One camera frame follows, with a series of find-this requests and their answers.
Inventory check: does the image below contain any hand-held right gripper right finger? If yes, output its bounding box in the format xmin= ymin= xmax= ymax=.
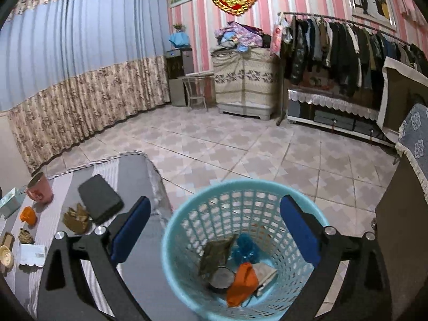
xmin=280 ymin=194 xmax=392 ymax=321

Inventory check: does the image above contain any yellow round lid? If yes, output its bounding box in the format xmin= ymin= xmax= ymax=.
xmin=0 ymin=245 xmax=14 ymax=270

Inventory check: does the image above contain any blue and floral curtain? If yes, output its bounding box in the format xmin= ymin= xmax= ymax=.
xmin=0 ymin=0 xmax=171 ymax=174

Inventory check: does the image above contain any grey striped table cloth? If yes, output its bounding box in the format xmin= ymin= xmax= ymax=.
xmin=0 ymin=150 xmax=201 ymax=321

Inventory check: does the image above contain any low dark cabinet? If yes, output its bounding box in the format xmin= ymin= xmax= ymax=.
xmin=287 ymin=87 xmax=398 ymax=148

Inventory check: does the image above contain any blue floral cloth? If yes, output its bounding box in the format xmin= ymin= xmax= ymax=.
xmin=395 ymin=104 xmax=428 ymax=204

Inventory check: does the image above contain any white lace cloth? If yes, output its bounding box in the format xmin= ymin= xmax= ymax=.
xmin=288 ymin=89 xmax=385 ymax=111

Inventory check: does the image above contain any metal clothes rack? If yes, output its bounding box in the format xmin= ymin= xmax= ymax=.
xmin=276 ymin=11 xmax=428 ymax=126

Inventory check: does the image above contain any teal tissue box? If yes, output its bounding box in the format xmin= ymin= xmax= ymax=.
xmin=0 ymin=187 xmax=25 ymax=220

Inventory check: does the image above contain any phone in brown case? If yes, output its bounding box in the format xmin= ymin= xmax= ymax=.
xmin=0 ymin=231 xmax=16 ymax=251

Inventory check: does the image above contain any brown wooden furniture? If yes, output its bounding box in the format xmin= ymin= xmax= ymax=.
xmin=374 ymin=154 xmax=428 ymax=321

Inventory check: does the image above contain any blue plastic bag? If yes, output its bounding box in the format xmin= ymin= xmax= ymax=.
xmin=231 ymin=234 xmax=263 ymax=263

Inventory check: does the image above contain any cabinet under patterned cloth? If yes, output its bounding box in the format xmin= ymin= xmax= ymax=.
xmin=212 ymin=48 xmax=281 ymax=121

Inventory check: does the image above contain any orange cloth bag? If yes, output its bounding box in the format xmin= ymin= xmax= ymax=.
xmin=226 ymin=262 xmax=265 ymax=308

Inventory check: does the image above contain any screen under beige cover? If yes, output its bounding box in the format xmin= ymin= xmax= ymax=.
xmin=378 ymin=56 xmax=428 ymax=143

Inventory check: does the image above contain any pink hanging bag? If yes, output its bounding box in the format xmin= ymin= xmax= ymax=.
xmin=269 ymin=20 xmax=290 ymax=57

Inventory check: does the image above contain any white paper sheet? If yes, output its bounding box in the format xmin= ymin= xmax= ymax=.
xmin=18 ymin=243 xmax=47 ymax=268

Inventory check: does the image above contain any small side table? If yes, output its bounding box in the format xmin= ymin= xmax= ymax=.
xmin=177 ymin=72 xmax=215 ymax=112

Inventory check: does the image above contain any grey water dispenser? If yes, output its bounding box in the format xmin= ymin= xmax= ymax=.
xmin=165 ymin=48 xmax=194 ymax=108

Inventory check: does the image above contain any beige cloth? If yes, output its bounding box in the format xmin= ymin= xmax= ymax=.
xmin=251 ymin=261 xmax=279 ymax=296

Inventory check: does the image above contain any orange fruit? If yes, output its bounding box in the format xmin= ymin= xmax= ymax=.
xmin=19 ymin=206 xmax=38 ymax=225

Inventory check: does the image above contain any row of hanging clothes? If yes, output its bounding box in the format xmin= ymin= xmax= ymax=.
xmin=284 ymin=16 xmax=428 ymax=97

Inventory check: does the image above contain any light blue plastic basket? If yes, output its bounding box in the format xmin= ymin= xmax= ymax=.
xmin=161 ymin=179 xmax=331 ymax=321

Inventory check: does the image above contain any blue covered bottle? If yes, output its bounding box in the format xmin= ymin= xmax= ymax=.
xmin=168 ymin=32 xmax=189 ymax=50

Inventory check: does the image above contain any black zip case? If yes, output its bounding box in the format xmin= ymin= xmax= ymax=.
xmin=78 ymin=174 xmax=124 ymax=226

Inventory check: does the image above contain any olive wrapper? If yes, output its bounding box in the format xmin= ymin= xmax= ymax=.
xmin=198 ymin=235 xmax=238 ymax=278

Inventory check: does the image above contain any pink mug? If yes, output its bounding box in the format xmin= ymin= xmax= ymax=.
xmin=26 ymin=172 xmax=54 ymax=204

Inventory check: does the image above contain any pile of clothes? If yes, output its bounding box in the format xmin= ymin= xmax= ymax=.
xmin=214 ymin=21 xmax=272 ymax=54

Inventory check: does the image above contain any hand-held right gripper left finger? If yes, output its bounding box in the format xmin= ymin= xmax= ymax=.
xmin=36 ymin=197 xmax=152 ymax=321

